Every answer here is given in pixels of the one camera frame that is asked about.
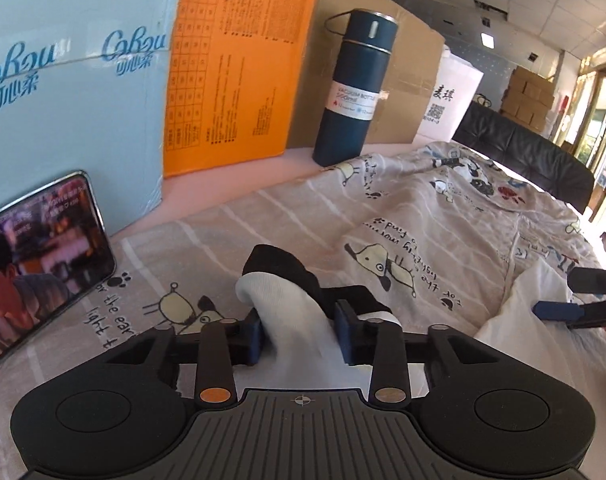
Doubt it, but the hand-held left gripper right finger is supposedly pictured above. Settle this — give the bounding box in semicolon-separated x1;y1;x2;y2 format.
334;301;494;406

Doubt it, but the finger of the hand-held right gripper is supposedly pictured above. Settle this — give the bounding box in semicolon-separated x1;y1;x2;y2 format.
532;299;606;331
567;265;606;295

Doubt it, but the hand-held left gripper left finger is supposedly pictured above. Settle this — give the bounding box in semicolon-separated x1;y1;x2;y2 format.
103;307;262;411

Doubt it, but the white and black garment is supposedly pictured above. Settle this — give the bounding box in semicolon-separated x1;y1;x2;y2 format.
235;244;606;397

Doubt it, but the dog print blanket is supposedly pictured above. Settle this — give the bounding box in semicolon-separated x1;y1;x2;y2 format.
0;140;606;480

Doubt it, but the black leather sofa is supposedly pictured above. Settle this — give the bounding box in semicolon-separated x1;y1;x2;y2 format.
452;106;596;213

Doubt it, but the glass door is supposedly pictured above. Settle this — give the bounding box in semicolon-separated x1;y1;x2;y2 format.
571;35;606;233

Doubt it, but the stack of brown cardboard boxes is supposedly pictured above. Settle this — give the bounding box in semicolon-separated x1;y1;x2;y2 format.
499;64;556;134

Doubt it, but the smartphone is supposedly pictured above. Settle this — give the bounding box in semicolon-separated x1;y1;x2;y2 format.
0;170;118;374

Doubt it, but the white paper bag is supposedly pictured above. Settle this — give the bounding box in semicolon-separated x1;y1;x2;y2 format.
415;44;485;147

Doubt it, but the dark blue vacuum bottle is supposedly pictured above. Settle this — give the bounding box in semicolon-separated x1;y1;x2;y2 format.
312;8;399;166

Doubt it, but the brown cardboard box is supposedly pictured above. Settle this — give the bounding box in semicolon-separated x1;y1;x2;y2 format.
285;0;448;153

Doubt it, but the orange cardboard box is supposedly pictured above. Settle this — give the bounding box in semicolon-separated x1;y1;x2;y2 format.
162;0;326;179

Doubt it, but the light blue cardboard box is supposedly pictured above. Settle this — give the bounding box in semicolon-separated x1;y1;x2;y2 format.
0;0;190;241

